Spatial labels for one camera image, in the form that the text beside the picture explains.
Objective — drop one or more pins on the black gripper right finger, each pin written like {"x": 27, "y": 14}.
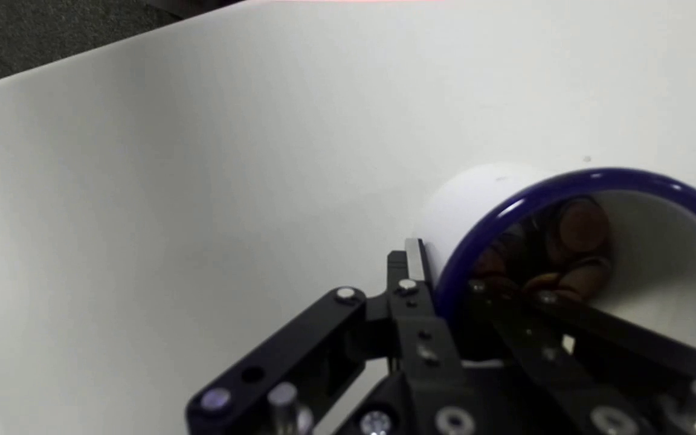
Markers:
{"x": 580, "y": 353}

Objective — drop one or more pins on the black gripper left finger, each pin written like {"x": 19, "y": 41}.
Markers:
{"x": 410, "y": 323}

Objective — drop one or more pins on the brown coins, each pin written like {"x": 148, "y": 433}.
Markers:
{"x": 580, "y": 232}

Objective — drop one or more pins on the white mug with blue rim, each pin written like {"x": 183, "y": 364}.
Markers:
{"x": 669, "y": 258}

